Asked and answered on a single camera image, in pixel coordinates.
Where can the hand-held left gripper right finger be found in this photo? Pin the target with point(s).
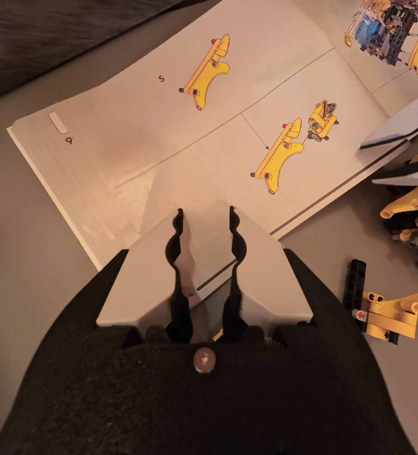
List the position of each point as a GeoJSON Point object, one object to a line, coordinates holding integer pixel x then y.
{"type": "Point", "coordinates": [269, 284]}

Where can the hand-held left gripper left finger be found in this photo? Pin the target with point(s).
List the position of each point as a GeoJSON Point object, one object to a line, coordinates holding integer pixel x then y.
{"type": "Point", "coordinates": [141, 284]}

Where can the yellow toy car model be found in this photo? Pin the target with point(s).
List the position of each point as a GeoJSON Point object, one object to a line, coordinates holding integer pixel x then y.
{"type": "Point", "coordinates": [408, 206]}

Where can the grey desk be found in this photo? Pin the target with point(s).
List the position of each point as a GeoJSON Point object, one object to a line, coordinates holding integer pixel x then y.
{"type": "Point", "coordinates": [24, 213]}

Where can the small yellow black assembly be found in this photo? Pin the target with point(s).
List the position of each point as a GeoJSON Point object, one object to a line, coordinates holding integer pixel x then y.
{"type": "Point", "coordinates": [390, 316]}

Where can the open instruction booklet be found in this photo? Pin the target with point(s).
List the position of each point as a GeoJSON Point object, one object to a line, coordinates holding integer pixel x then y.
{"type": "Point", "coordinates": [123, 106]}

